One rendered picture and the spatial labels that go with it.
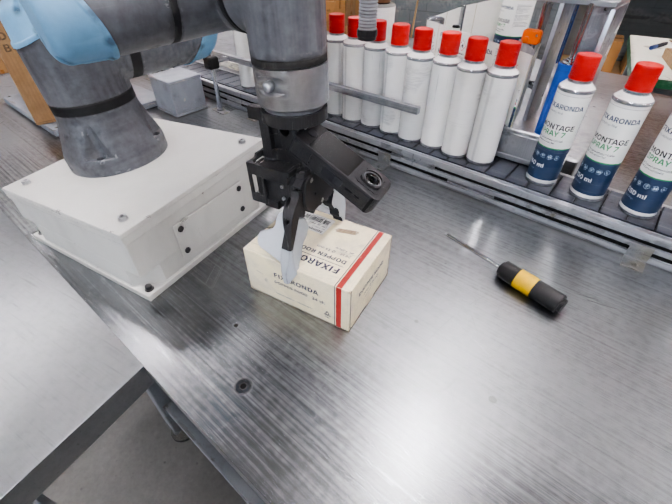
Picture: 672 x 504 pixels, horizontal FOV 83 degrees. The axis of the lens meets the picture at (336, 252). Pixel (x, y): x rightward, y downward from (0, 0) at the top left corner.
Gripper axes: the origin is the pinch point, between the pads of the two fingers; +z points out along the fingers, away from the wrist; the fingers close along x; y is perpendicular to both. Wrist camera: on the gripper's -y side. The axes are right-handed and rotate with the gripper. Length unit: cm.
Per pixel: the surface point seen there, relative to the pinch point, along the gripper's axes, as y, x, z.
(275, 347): -0.9, 12.6, 5.4
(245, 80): 53, -49, -3
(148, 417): 63, 13, 87
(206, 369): 4.3, 19.2, 5.3
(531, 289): -26.8, -11.2, 4.0
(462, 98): -7.2, -37.2, -10.7
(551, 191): -25.8, -34.9, 1.7
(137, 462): 55, 24, 87
